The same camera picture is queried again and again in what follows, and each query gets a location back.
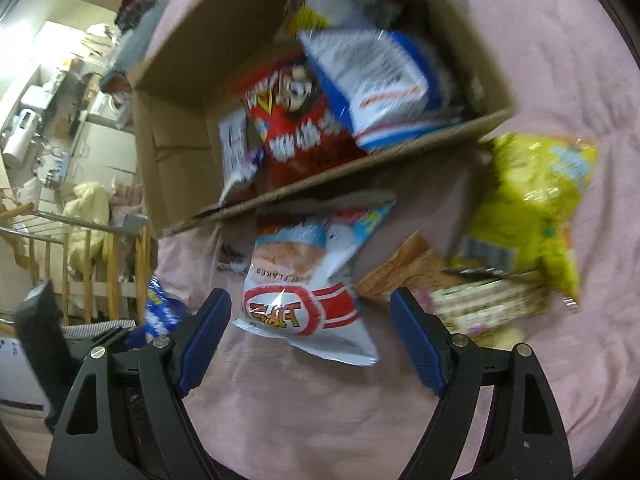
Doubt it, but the pale yellow duvet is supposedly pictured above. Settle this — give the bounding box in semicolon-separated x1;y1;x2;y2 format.
60;180;113;226

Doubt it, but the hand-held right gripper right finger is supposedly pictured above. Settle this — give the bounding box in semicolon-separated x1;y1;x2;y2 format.
390;287;576;480

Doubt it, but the beige biscuit packet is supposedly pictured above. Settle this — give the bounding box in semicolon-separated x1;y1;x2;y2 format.
417;272;551;336

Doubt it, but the blue white snack packet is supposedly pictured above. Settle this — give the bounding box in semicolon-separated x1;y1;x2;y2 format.
297;27;463;153

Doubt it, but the yellow snack packet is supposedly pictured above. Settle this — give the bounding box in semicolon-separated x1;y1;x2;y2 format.
450;132;599;311

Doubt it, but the red cartoon snack packet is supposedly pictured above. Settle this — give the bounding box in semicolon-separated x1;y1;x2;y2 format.
235;55;371;191

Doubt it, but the white red-striped snack packet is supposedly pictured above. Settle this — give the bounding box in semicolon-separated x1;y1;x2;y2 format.
232;197;397;367

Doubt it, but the small white snack packet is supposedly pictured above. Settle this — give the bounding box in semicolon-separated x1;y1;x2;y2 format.
217;110;266;206

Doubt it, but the small blue snack packet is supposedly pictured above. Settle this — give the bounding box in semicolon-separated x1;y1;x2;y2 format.
125;275;193;348

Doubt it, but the pile of clothes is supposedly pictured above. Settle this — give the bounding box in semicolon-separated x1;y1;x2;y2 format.
115;0;171;31

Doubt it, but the white base cabinet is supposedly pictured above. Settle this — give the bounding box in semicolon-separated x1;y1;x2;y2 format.
70;120;138;181

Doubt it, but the orange brown snack packet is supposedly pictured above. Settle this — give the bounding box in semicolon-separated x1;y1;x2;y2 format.
356;232;451;306

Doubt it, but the wooden railing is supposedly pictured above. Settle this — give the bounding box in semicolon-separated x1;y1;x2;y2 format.
0;200;156;326

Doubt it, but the white water heater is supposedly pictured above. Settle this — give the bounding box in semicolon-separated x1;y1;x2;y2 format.
0;107;43;171

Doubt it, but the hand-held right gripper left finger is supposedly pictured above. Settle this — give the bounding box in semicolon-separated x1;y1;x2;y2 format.
45;287;232;480

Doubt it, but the small dark snack packet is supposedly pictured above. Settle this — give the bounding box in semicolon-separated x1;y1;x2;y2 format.
216;242;253;275

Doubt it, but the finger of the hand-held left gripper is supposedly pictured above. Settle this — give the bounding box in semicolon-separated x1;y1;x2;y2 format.
62;324;138;348

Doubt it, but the brown cardboard box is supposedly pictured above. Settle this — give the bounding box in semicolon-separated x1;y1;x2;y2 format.
127;0;518;238

